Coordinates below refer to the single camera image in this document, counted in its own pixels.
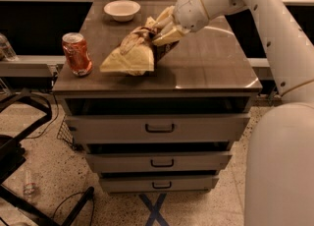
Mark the black cable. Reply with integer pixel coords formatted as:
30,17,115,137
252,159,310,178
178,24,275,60
25,72,61,140

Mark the white bowl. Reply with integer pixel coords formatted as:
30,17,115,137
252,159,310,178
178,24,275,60
104,0,140,23

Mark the grey drawer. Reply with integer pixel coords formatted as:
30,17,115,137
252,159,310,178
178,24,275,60
99,175,219,194
66,113,250,144
86,151,232,173

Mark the grey drawer cabinet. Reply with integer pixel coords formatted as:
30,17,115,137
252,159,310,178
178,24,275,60
52,0,263,195

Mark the brown chip bag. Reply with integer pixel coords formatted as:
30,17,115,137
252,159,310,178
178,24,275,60
100,17,179,76

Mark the black chair frame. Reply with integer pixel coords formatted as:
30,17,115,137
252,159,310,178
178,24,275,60
0,88,94,226

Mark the middle grey drawer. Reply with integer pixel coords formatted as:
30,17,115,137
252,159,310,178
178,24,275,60
86,151,232,173

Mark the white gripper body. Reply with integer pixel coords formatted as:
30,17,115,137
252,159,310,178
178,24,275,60
173,0,209,32

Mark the bottom grey drawer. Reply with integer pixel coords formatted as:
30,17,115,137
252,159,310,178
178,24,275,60
99,175,219,194

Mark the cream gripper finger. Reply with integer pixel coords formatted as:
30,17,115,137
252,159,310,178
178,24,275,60
152,25,189,46
153,6,174,29

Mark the top grey drawer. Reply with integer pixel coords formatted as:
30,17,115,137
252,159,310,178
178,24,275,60
66,113,250,144

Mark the clear bottle on floor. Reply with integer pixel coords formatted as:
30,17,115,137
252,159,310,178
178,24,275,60
23,169,36,200

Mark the red coke can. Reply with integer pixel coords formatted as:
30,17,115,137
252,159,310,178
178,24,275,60
62,32,92,77

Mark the clear plastic bottle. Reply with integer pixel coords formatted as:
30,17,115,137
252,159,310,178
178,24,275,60
0,33,19,61

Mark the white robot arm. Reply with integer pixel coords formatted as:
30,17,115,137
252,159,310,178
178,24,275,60
157,0,314,226

